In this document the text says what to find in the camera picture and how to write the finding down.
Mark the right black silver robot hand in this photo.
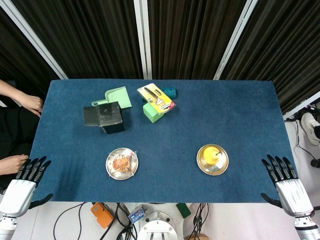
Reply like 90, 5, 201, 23
260, 154, 315, 219

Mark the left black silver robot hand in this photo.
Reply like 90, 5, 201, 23
0, 156, 54, 218

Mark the bare person hand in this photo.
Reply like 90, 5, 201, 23
0, 154, 30, 176
18, 94, 45, 118

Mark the yellow round food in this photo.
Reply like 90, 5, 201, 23
202, 146, 222, 166

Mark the plastic brown mooncake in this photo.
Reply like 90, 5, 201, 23
109, 149, 138, 177

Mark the bare person forearm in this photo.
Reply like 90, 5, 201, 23
0, 79, 23, 104

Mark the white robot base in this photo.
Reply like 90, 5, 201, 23
136, 202, 191, 240

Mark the round steel plate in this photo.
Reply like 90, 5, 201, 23
105, 147, 139, 180
196, 143, 230, 176

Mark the black person clothing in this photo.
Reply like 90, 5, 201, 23
0, 106, 41, 191

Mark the black pleated curtain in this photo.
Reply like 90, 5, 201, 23
11, 0, 144, 80
221, 0, 320, 115
0, 7, 60, 101
147, 0, 247, 81

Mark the white sneaker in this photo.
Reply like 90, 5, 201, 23
300, 112, 320, 146

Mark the open black cardboard box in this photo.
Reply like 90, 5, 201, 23
82, 101, 127, 135

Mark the orange handheld device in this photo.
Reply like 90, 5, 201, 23
90, 202, 115, 229

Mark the light green plastic dustpan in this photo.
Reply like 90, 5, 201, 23
91, 86, 133, 109

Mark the blue table cloth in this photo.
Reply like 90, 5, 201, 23
29, 79, 298, 204

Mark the dark green block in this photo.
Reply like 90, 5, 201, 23
176, 202, 192, 219

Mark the green foam cube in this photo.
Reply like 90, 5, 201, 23
142, 102, 166, 124

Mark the blue white small box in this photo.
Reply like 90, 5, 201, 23
128, 204, 148, 224

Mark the razor on yellow blister card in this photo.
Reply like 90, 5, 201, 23
136, 83, 177, 115

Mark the teal cylinder toy block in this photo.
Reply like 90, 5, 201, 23
141, 86, 179, 103

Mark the white frame post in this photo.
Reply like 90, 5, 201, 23
133, 0, 153, 80
282, 89, 320, 120
0, 0, 69, 80
213, 0, 258, 81

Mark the black green cable bundle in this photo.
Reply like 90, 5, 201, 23
187, 202, 210, 240

